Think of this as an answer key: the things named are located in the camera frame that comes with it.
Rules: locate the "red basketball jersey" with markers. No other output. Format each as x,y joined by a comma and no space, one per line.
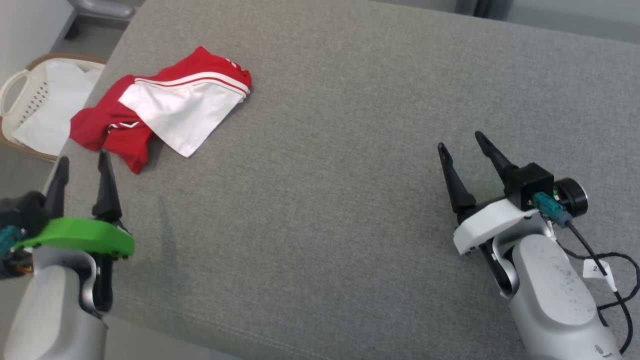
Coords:
175,110

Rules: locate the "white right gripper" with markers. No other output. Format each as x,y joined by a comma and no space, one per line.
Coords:
490,222

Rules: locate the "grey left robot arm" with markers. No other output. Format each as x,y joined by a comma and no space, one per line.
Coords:
45,310

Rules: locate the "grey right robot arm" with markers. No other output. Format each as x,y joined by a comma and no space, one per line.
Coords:
550,290

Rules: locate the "grey chair base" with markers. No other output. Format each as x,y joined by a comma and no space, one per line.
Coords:
100,7

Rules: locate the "white cloth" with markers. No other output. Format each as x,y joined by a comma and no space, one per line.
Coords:
55,110

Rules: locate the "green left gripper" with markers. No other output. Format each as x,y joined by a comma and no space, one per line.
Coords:
85,234

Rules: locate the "beige plastic laundry basket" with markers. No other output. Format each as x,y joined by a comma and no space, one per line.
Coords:
14,90

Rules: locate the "grey partition post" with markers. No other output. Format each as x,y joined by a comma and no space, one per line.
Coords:
490,7

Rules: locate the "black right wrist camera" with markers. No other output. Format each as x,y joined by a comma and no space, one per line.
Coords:
530,180

